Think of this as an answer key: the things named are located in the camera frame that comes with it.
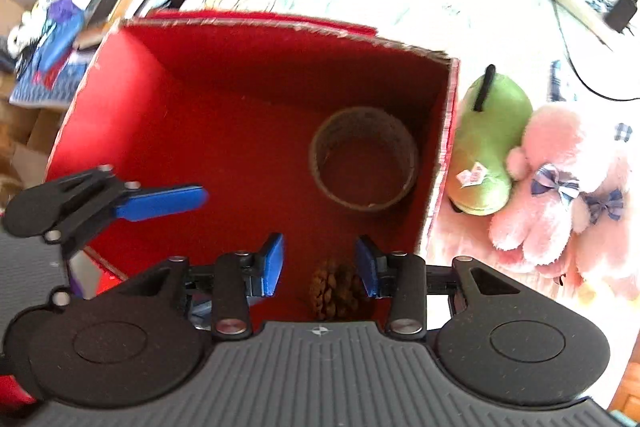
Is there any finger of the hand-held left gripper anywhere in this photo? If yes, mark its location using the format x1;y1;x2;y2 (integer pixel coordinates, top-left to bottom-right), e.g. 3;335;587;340
44;164;210;260

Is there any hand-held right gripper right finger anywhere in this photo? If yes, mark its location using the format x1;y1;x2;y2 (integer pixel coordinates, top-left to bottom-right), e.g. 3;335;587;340
354;234;531;341

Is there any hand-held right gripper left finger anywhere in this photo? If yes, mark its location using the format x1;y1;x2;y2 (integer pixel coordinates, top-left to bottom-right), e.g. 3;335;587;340
120;232;286;342

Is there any brown pine cone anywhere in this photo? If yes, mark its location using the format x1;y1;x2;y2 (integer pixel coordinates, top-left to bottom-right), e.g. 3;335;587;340
307;259;371;322

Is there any red cardboard box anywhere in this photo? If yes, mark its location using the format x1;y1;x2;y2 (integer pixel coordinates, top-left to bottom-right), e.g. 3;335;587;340
45;9;461;323

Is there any brown cardboard carton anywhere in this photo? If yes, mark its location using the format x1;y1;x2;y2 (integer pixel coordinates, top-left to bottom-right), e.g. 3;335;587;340
0;107;66;192

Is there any blue checked cloth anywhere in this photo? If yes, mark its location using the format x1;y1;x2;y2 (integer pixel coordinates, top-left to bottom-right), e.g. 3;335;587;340
10;52;96;108

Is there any blue pen-shaped tool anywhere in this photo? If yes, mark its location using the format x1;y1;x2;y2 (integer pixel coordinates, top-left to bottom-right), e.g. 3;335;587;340
32;14;83;72

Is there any green pear plush toy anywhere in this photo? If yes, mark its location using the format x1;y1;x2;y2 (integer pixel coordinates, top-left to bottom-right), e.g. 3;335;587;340
446;64;535;217

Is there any pink plush toy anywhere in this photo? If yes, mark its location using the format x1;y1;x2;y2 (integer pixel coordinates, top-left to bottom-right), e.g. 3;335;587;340
489;103;640;303

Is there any purple packet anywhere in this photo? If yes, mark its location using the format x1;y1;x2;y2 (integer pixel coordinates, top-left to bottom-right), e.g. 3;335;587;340
47;0;88;20

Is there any black charger plug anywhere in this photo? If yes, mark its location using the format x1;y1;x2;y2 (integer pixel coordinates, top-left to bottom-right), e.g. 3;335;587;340
605;0;640;35

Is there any black cable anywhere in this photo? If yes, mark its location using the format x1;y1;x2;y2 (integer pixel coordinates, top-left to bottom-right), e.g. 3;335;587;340
547;0;640;102

